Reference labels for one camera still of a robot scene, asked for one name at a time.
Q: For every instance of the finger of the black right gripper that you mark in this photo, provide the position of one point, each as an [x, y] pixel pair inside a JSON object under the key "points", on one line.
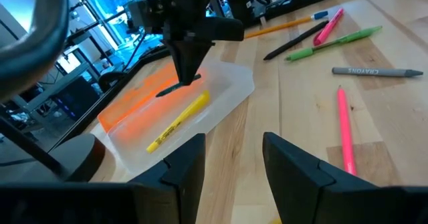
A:
{"points": [[197, 57], [182, 57]]}

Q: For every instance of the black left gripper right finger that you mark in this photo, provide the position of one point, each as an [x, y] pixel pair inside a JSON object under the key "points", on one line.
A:
{"points": [[294, 177]]}

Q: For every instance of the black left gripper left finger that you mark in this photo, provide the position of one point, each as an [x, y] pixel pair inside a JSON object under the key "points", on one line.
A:
{"points": [[180, 174]]}

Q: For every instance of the black marker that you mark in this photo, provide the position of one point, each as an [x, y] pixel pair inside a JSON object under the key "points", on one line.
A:
{"points": [[174, 88]]}

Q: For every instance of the clear plastic supply box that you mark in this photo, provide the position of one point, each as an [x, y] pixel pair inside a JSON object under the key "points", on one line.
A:
{"points": [[214, 93]]}

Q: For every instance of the yellow highlighter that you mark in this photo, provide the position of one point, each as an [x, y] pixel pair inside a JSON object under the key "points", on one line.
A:
{"points": [[180, 120]]}

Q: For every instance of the orange plastic box lid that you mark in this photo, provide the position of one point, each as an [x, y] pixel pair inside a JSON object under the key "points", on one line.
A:
{"points": [[133, 100]]}

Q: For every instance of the thin pink pen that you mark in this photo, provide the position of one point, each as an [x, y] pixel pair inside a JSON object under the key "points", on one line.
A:
{"points": [[346, 130]]}

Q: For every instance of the orange pencil blue eraser cap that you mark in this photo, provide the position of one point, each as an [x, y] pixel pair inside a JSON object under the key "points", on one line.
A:
{"points": [[281, 26]]}

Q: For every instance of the black pencil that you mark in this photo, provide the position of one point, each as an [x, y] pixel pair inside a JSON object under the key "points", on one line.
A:
{"points": [[297, 40]]}

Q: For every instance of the grey crayon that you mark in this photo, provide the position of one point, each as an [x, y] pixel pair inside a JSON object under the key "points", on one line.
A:
{"points": [[374, 72]]}

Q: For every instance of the pink highlighter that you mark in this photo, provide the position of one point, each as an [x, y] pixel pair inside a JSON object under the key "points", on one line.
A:
{"points": [[329, 26]]}

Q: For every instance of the light green pen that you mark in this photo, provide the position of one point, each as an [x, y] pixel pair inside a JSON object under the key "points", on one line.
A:
{"points": [[334, 42]]}

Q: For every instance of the black computer box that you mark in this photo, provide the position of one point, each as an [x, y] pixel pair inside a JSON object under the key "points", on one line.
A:
{"points": [[77, 97]]}

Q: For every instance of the white globe table lamp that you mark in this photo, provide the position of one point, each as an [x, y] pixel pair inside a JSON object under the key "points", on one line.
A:
{"points": [[83, 153]]}

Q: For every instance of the grey metal workbench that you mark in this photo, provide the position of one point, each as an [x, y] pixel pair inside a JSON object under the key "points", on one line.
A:
{"points": [[50, 90]]}

